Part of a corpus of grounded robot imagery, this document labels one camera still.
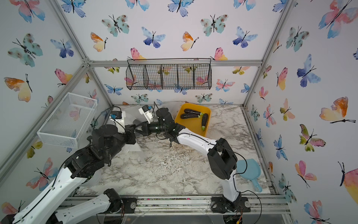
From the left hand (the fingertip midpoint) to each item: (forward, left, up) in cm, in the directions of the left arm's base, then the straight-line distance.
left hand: (137, 125), depth 65 cm
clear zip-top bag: (+37, -14, -27) cm, 48 cm away
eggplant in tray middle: (+27, -38, -32) cm, 56 cm away
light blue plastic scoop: (-11, -64, -36) cm, 74 cm away
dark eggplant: (+31, -25, -30) cm, 49 cm away
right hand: (+2, +3, -5) cm, 6 cm away
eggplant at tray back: (+37, -29, -32) cm, 57 cm away
